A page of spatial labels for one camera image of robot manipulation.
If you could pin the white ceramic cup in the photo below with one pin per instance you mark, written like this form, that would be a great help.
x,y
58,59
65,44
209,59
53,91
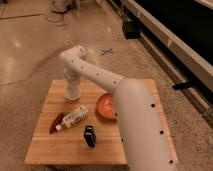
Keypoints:
x,y
73,95

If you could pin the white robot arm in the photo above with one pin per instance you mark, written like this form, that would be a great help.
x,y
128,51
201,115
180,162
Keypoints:
x,y
144,141

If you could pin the black eraser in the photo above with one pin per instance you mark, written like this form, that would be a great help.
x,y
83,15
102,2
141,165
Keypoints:
x,y
89,135

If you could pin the orange bowl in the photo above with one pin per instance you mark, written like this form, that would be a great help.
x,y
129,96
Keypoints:
x,y
105,106

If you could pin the white plastic bottle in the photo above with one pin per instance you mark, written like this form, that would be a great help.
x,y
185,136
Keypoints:
x,y
72,118

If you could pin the wooden table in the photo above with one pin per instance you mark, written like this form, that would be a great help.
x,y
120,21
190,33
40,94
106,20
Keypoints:
x,y
68,147

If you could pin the black box on floor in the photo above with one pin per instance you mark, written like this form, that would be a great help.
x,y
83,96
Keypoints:
x,y
130,30

